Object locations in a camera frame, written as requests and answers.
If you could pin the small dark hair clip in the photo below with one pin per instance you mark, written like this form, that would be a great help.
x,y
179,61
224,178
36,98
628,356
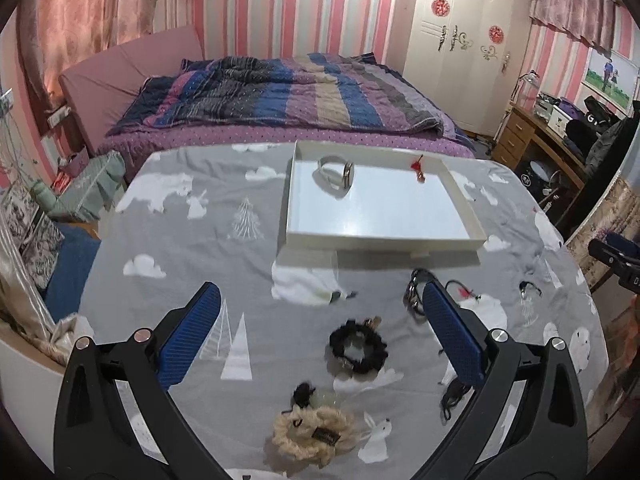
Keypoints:
x,y
350,294

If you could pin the black scrunchie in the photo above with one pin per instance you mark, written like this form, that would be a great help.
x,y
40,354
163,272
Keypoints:
x,y
340,340

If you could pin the black white patterned cloth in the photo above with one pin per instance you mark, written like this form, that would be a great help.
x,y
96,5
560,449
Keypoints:
x,y
25,230

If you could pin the dark round drum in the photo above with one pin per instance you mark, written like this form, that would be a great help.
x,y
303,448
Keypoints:
x,y
537,172

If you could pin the striped quilt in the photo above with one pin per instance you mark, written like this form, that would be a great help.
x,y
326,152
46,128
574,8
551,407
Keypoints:
x,y
300,95

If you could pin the white bangle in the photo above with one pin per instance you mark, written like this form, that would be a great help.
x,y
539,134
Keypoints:
x,y
327,160

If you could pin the grey printed tablecloth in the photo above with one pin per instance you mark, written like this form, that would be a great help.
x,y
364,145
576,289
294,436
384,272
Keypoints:
x,y
200,240

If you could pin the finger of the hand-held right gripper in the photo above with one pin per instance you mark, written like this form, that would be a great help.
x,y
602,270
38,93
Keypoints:
x,y
607,255

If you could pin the wooden desk with drawers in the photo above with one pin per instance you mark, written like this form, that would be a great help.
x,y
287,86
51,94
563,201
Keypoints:
x,y
515,135

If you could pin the small white box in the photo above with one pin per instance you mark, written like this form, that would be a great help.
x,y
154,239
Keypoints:
x,y
557,117

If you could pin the pink floral curtain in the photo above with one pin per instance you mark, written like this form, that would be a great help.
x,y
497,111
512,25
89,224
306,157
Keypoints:
x,y
75,10

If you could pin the cream wardrobe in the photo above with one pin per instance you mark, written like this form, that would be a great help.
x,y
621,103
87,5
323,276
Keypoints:
x,y
470,80

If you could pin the black bags pile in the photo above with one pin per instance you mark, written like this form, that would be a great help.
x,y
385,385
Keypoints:
x,y
605,145

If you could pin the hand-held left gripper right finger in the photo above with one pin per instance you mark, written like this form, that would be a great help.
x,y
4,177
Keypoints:
x,y
450,332

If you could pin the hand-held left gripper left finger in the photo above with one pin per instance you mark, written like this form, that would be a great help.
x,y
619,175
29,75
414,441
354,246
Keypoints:
x,y
192,332

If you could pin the wall power strip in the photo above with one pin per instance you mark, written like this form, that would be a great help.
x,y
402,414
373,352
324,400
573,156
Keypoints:
x,y
57,117

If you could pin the white shallow tray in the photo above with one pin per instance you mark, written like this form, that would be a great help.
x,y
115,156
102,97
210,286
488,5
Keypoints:
x,y
390,210

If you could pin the wall poster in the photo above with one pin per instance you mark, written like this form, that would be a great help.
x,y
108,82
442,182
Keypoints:
x,y
610,80

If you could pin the grey storage bin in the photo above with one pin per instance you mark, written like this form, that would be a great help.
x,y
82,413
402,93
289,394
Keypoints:
x,y
90,185

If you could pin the brown patterned cloth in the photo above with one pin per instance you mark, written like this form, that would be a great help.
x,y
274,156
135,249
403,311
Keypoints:
x,y
610,215

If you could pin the beige fluffy scrunchie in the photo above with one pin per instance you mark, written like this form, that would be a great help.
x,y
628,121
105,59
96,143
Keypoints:
x,y
300,425

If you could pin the purple dotted bed sheet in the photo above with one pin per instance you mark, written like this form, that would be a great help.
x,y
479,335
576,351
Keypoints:
x,y
225,135

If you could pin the pink padded headboard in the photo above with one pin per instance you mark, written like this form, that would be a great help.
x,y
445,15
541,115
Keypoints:
x,y
115,70

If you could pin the red tassel charm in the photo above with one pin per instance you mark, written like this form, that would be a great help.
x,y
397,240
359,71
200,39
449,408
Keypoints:
x,y
419,172

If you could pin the beige satin cloth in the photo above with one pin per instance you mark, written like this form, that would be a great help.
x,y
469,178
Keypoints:
x,y
30,310

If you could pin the pink curtain valance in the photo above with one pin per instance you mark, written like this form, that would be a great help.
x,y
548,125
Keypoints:
x,y
575,5

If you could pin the glass jar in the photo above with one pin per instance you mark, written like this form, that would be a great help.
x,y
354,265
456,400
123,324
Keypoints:
x,y
527,92

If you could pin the blue cloth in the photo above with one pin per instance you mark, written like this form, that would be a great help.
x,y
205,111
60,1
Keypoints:
x,y
70,270

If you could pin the metal bangle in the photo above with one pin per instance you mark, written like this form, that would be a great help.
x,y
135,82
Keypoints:
x,y
348,167

